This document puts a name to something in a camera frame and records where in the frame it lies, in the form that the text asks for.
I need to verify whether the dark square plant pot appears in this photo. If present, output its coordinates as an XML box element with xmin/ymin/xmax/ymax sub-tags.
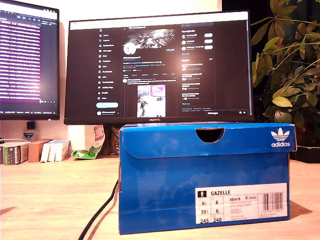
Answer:
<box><xmin>294</xmin><ymin>124</ymin><xmax>320</xmax><ymax>164</ymax></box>

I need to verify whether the brown cardboard box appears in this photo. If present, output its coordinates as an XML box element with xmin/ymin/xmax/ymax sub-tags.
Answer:
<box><xmin>27</xmin><ymin>138</ymin><xmax>54</xmax><ymax>163</ymax></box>

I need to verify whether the small white box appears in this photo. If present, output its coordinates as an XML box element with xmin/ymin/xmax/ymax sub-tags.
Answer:
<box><xmin>48</xmin><ymin>141</ymin><xmax>60</xmax><ymax>162</ymax></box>
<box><xmin>54</xmin><ymin>139</ymin><xmax>71</xmax><ymax>162</ymax></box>
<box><xmin>40</xmin><ymin>140</ymin><xmax>53</xmax><ymax>163</ymax></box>

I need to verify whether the black wide computer monitor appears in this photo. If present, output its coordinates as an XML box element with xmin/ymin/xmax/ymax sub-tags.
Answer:
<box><xmin>63</xmin><ymin>9</ymin><xmax>255</xmax><ymax>126</ymax></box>

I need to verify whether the large green leafy plant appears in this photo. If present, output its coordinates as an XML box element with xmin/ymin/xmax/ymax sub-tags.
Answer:
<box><xmin>250</xmin><ymin>0</ymin><xmax>320</xmax><ymax>131</ymax></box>

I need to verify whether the black monitor stand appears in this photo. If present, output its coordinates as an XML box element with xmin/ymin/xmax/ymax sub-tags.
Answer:
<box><xmin>103</xmin><ymin>124</ymin><xmax>123</xmax><ymax>156</ymax></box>

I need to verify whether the black monitor with purple text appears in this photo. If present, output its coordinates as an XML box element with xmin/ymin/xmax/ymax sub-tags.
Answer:
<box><xmin>0</xmin><ymin>0</ymin><xmax>61</xmax><ymax>121</ymax></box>

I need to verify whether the green and white bag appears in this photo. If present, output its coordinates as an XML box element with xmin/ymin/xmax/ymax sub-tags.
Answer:
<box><xmin>71</xmin><ymin>124</ymin><xmax>106</xmax><ymax>160</ymax></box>

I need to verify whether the black cable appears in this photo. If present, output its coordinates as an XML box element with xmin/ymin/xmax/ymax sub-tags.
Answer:
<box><xmin>76</xmin><ymin>178</ymin><xmax>120</xmax><ymax>240</ymax></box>

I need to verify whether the blue striped shoebox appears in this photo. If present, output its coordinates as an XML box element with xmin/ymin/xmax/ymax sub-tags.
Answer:
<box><xmin>117</xmin><ymin>121</ymin><xmax>298</xmax><ymax>236</ymax></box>

